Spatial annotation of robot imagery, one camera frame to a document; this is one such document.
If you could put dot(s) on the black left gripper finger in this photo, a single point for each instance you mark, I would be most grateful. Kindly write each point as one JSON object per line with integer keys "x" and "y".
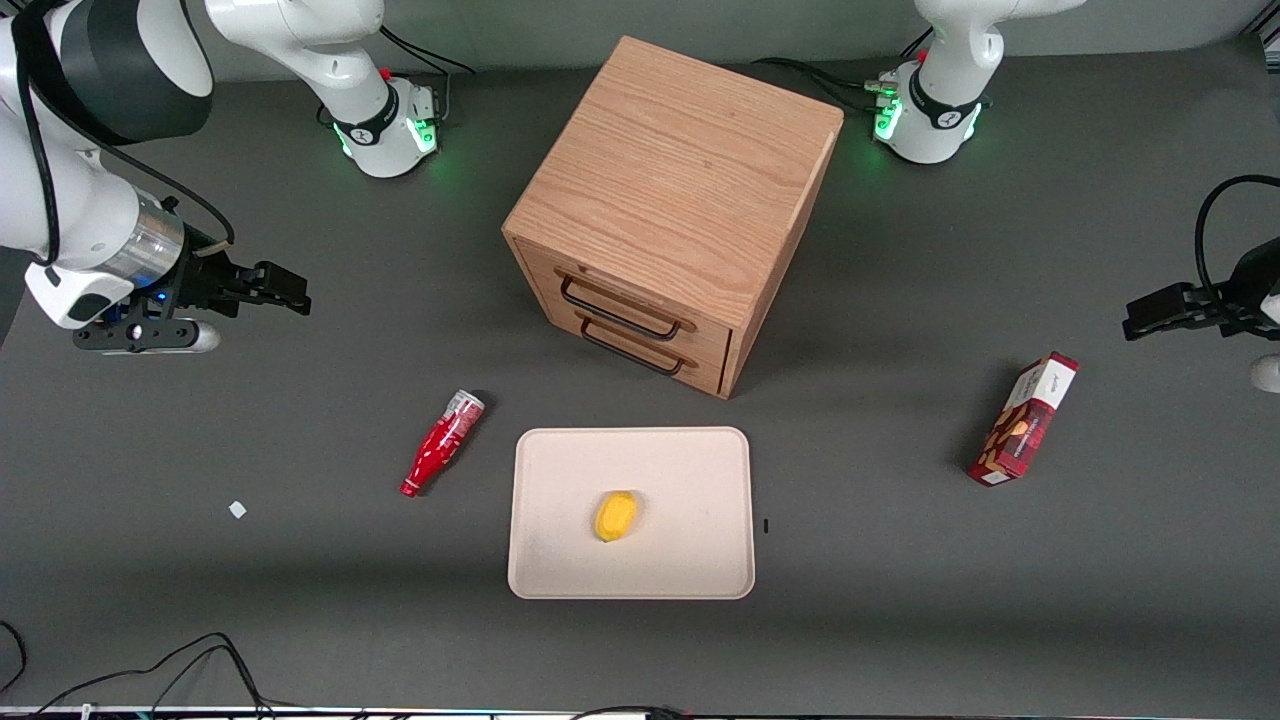
{"x": 1155, "y": 318}
{"x": 1168, "y": 297}

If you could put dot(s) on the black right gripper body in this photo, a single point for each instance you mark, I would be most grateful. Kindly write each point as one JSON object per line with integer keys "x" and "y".
{"x": 208, "y": 283}

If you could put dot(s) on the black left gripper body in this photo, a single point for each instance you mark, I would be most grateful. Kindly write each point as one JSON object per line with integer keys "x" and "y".
{"x": 1243, "y": 296}

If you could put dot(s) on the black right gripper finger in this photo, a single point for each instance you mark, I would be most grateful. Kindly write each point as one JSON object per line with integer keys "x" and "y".
{"x": 282, "y": 276}
{"x": 290, "y": 303}

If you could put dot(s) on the red coke bottle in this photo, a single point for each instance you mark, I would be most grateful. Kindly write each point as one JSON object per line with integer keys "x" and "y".
{"x": 440, "y": 450}

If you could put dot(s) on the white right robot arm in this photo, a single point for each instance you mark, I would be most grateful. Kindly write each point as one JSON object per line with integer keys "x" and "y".
{"x": 90, "y": 215}

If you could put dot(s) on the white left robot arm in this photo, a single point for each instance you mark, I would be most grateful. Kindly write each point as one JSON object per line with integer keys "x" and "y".
{"x": 945, "y": 130}

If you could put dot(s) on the beige plastic tray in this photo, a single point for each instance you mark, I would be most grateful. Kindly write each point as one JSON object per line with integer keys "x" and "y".
{"x": 690, "y": 500}

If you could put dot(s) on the red cookie box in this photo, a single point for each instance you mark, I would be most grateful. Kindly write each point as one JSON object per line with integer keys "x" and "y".
{"x": 1022, "y": 425}

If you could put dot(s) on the wooden drawer front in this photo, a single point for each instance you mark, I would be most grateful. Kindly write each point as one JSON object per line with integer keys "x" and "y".
{"x": 710, "y": 375}
{"x": 540, "y": 265}

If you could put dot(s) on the yellow lemon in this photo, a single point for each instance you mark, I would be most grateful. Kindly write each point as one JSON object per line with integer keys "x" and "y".
{"x": 615, "y": 516}

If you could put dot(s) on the wooden drawer cabinet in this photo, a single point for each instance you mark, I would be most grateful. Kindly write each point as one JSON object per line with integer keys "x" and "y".
{"x": 680, "y": 180}

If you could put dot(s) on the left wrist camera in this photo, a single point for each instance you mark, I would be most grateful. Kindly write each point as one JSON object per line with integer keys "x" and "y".
{"x": 1268, "y": 373}

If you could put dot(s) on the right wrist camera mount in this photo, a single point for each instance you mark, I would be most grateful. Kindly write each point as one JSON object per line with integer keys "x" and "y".
{"x": 140, "y": 333}

